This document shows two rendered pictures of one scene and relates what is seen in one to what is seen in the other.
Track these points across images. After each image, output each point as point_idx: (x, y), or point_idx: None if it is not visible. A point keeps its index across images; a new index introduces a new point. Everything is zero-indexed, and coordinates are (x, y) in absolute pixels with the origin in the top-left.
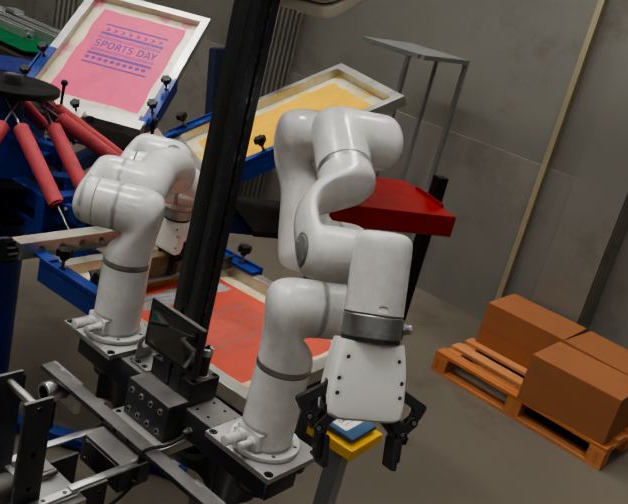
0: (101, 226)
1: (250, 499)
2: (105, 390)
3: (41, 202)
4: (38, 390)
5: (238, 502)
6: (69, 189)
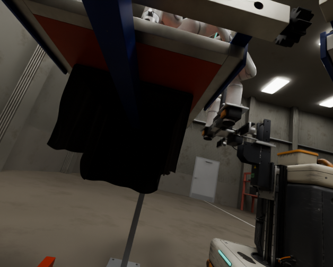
0: (245, 79)
1: (129, 187)
2: (173, 163)
3: None
4: (254, 131)
5: (134, 189)
6: None
